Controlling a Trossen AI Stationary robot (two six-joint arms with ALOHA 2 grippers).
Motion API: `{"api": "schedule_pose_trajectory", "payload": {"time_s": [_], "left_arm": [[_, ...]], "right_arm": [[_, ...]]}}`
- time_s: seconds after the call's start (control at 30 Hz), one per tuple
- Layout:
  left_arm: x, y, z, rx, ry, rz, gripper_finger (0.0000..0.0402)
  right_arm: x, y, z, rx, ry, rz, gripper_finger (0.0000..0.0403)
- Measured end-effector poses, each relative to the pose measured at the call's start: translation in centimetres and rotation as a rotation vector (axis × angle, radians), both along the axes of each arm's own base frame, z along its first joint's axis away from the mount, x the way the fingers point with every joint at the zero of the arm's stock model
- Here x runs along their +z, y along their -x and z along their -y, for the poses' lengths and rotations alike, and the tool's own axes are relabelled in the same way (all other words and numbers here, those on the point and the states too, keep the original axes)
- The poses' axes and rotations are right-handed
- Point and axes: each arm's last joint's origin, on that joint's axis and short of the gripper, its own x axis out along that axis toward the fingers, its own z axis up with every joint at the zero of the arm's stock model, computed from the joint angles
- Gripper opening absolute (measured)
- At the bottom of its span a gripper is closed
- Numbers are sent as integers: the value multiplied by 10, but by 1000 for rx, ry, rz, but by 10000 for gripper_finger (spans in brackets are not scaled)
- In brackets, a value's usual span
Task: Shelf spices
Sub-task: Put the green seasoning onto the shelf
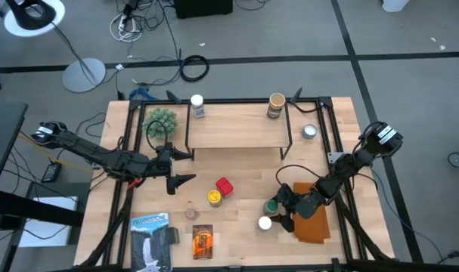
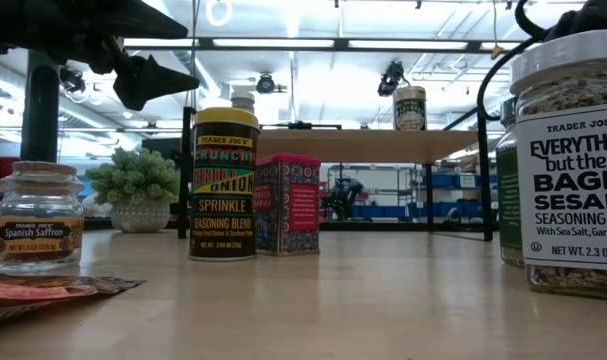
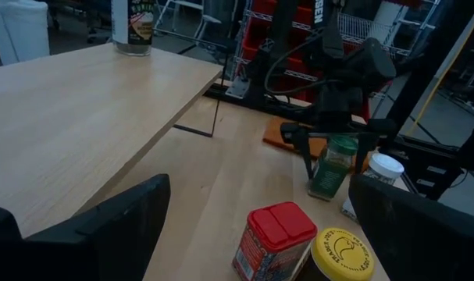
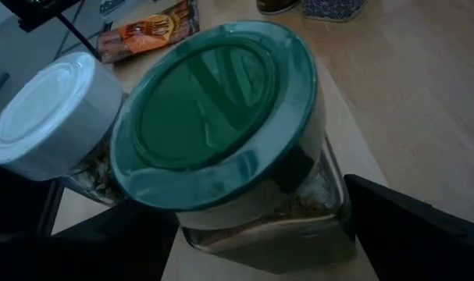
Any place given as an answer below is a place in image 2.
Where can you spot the chili onion jar yellow lid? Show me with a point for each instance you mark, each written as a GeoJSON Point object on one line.
{"type": "Point", "coordinates": [223, 200]}

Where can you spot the spice jar green lid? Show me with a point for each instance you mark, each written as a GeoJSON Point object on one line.
{"type": "Point", "coordinates": [508, 200]}

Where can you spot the rack with blue bins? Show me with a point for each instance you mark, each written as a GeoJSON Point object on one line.
{"type": "Point", "coordinates": [383, 210]}

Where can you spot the succulent plant patterned pot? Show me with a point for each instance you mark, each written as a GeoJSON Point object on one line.
{"type": "Point", "coordinates": [133, 180]}

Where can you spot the smoked paprika tin red lid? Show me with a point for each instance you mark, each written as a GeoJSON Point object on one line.
{"type": "Point", "coordinates": [293, 205]}

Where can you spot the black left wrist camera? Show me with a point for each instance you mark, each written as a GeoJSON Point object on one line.
{"type": "Point", "coordinates": [133, 82]}

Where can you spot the orange seasoning packet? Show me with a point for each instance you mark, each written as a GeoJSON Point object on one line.
{"type": "Point", "coordinates": [43, 295]}

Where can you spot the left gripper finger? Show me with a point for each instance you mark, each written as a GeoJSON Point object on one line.
{"type": "Point", "coordinates": [143, 22]}
{"type": "Point", "coordinates": [170, 80]}

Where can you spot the saffron glass jar cork lid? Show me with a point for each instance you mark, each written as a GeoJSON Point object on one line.
{"type": "Point", "coordinates": [35, 240]}

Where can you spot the black monitor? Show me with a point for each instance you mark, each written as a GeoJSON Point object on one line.
{"type": "Point", "coordinates": [160, 150]}

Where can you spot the black background equipment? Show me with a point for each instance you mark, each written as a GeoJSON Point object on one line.
{"type": "Point", "coordinates": [340, 197]}

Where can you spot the wooden shelf black metal frame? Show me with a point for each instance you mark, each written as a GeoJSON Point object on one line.
{"type": "Point", "coordinates": [363, 145]}

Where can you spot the black ceiling camera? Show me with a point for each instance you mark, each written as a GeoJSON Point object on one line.
{"type": "Point", "coordinates": [265, 84]}
{"type": "Point", "coordinates": [73, 80]}

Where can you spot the black vertical post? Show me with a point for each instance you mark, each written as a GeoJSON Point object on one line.
{"type": "Point", "coordinates": [39, 115]}

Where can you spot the spice jar tan lid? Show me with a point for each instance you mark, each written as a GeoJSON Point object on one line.
{"type": "Point", "coordinates": [409, 112]}

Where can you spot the bagel seasoning jar white lid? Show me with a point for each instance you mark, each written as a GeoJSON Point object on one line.
{"type": "Point", "coordinates": [243, 100]}
{"type": "Point", "coordinates": [573, 190]}

